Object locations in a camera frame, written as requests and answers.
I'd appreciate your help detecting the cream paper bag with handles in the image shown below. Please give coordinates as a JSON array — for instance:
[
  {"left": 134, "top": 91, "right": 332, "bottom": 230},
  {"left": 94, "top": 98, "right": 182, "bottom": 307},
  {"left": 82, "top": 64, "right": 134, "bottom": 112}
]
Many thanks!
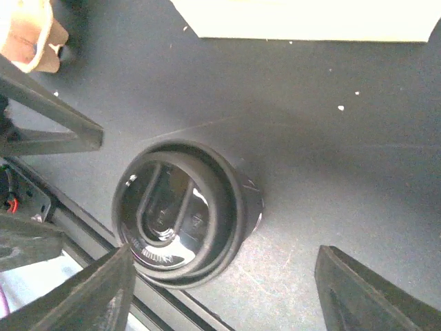
[{"left": 173, "top": 0, "right": 440, "bottom": 43}]

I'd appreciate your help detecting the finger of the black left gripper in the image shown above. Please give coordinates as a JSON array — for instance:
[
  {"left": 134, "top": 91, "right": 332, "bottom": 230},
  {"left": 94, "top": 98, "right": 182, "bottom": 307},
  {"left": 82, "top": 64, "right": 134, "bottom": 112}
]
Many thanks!
[
  {"left": 1, "top": 214, "right": 65, "bottom": 272},
  {"left": 1, "top": 57, "right": 104, "bottom": 157}
]

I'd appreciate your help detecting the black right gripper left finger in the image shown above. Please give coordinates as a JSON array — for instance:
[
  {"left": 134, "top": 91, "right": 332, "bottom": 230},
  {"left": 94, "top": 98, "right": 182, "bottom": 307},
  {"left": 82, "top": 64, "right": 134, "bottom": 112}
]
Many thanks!
[{"left": 1, "top": 244, "right": 136, "bottom": 330}]

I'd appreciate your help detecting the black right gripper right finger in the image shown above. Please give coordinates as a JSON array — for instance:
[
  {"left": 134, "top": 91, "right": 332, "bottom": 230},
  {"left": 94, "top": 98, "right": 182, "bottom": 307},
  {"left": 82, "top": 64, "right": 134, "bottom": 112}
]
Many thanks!
[{"left": 314, "top": 245, "right": 440, "bottom": 330}]

